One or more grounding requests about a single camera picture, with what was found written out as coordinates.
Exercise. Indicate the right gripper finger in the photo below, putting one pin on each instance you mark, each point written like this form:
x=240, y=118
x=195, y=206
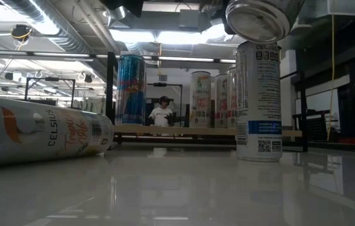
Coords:
x=224, y=22

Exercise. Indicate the Celsius Tropical Vibe can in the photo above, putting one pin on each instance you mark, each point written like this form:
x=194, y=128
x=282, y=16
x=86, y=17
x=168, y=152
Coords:
x=200, y=100
x=39, y=132
x=259, y=22

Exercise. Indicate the silver blue Red Bull can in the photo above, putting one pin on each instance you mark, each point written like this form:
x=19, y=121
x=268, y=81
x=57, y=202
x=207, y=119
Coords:
x=130, y=91

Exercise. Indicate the Celsius can blue band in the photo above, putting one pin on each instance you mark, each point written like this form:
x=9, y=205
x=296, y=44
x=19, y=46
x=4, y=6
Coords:
x=259, y=103

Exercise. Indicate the person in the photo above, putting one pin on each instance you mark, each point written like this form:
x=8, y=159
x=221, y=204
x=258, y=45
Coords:
x=162, y=114

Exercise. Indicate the white ceiling box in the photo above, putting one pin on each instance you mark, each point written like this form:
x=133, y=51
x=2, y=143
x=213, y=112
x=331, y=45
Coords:
x=343, y=7

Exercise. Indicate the white glossy table sheet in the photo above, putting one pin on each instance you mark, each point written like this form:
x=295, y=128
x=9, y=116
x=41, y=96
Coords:
x=177, y=194

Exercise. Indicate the silver round air duct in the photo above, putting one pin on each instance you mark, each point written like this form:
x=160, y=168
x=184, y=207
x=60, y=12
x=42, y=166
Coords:
x=119, y=13

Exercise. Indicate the silver spiral air duct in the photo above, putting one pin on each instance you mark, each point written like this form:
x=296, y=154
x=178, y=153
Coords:
x=70, y=37

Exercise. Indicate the black frame stand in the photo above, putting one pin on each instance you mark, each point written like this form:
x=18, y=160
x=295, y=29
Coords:
x=52, y=79

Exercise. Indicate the black ceiling camera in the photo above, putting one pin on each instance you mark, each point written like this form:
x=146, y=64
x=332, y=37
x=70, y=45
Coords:
x=21, y=32

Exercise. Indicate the wooden shelf black metal frame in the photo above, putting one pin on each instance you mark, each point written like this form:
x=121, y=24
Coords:
x=177, y=130

